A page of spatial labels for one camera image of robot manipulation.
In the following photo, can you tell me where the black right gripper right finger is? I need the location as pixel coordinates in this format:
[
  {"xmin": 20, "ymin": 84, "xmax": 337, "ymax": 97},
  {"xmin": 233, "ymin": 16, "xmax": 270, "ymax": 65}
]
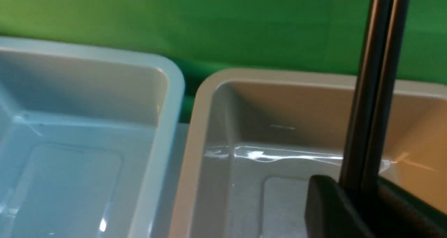
[{"xmin": 379, "ymin": 179, "xmax": 447, "ymax": 238}]

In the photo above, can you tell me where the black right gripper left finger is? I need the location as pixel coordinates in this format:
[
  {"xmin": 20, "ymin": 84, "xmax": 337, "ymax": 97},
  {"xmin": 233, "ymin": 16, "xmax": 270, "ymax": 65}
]
[{"xmin": 305, "ymin": 175, "xmax": 375, "ymax": 238}]

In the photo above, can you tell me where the black chopstick gold band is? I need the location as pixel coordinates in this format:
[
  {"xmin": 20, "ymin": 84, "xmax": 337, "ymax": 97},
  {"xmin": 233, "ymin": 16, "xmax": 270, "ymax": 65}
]
[
  {"xmin": 360, "ymin": 0, "xmax": 410, "ymax": 194},
  {"xmin": 339, "ymin": 0, "xmax": 392, "ymax": 195}
]

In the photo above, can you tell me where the brown plastic bin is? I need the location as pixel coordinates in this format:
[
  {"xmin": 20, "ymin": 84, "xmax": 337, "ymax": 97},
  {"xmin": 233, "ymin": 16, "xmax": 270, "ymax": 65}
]
[{"xmin": 168, "ymin": 68, "xmax": 447, "ymax": 238}]

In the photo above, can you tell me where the green backdrop cloth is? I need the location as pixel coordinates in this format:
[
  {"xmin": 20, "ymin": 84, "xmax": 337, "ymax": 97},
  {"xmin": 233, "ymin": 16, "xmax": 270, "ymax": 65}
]
[{"xmin": 0, "ymin": 0, "xmax": 447, "ymax": 123}]

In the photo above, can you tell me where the blue plastic bin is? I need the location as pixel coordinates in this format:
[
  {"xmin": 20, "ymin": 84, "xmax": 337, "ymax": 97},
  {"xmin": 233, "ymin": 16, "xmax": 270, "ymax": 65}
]
[{"xmin": 0, "ymin": 36, "xmax": 185, "ymax": 238}]

